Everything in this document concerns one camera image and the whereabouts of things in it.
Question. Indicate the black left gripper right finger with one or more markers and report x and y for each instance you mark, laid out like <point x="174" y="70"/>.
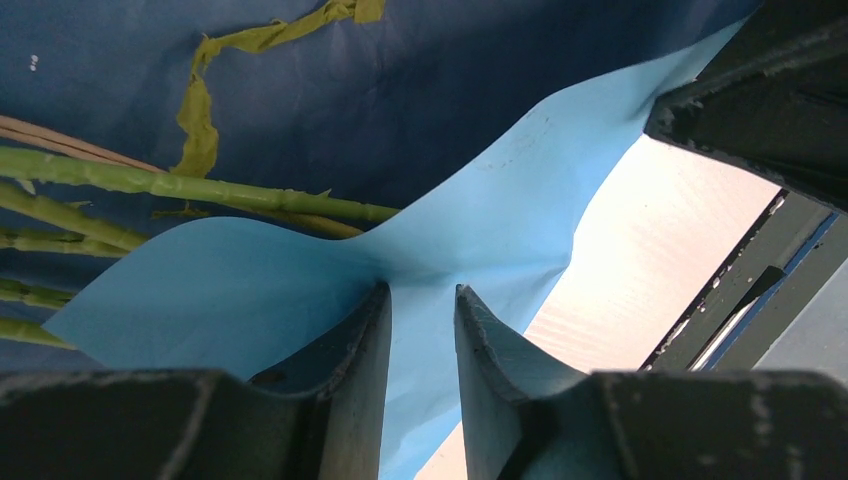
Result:
<point x="526" y="415"/>

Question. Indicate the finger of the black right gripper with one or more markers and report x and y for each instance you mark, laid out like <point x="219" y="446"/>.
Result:
<point x="773" y="102"/>

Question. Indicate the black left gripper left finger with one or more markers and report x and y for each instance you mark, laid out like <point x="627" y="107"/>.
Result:
<point x="316" y="415"/>

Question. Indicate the blue wrapping paper sheet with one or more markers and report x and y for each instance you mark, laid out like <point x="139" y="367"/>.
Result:
<point x="489" y="125"/>

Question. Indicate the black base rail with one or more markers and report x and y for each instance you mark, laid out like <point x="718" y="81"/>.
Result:
<point x="787" y="255"/>

